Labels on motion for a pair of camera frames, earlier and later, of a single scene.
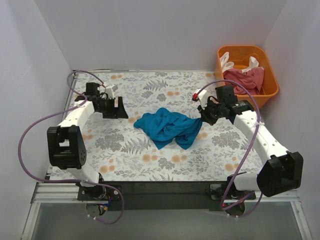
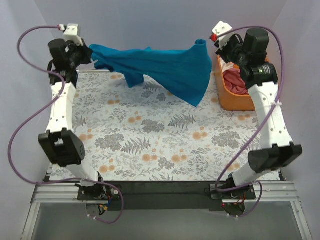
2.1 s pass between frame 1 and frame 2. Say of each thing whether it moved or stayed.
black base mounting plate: stayed
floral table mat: stayed
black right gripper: moved
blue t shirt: moved
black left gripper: moved
